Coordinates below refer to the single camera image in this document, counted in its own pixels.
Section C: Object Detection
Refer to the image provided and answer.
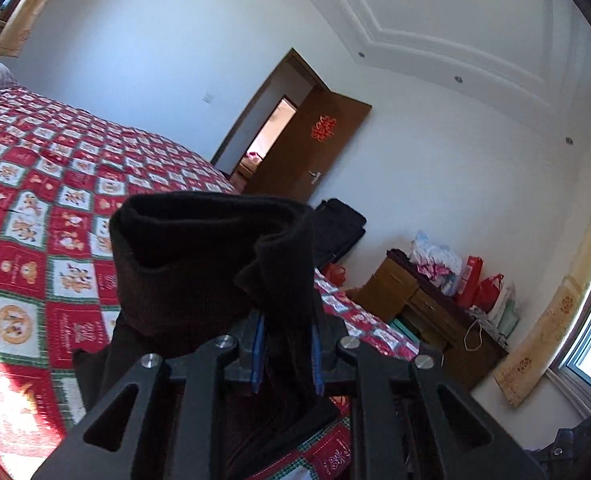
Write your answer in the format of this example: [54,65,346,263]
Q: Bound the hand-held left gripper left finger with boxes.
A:
[30,310,267,480]

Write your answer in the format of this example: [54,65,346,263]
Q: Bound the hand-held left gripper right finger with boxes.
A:
[309,304,547,480]

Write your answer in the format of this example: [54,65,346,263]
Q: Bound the black pants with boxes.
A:
[72,191,342,480]

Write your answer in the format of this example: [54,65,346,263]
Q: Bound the small red bag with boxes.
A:
[322,262,349,289]

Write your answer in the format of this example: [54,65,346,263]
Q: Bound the wooden desk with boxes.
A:
[358,250,509,394]

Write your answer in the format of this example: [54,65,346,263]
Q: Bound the black bag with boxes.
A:
[313,198,367,267]

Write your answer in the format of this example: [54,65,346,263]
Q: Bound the bags and items on desk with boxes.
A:
[408,230,464,292]

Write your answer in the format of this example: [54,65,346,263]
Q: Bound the red paper gift bag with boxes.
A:
[454,255,484,309]

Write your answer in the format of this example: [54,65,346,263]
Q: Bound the red plastic bag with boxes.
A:
[470,273,506,319]

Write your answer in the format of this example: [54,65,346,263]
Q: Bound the white and green bag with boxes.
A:
[485,284,519,342]

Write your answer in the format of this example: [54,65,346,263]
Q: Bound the brown wooden door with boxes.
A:
[242,85,373,207]

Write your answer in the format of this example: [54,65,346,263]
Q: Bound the red paper door decoration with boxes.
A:
[310,116,339,142]

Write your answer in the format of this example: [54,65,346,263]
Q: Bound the yellow patterned curtain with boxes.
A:
[492,125,591,409]
[0,0,72,59]

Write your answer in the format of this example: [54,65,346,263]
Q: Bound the red checked printed blanket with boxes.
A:
[0,85,421,480]

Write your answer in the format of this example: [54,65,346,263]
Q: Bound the person's dark jacket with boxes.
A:
[523,406,591,480]

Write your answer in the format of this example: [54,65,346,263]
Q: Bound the white bag with string handle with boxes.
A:
[464,306,502,352]

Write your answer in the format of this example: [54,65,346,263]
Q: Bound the brown door frame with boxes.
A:
[210,47,337,196]

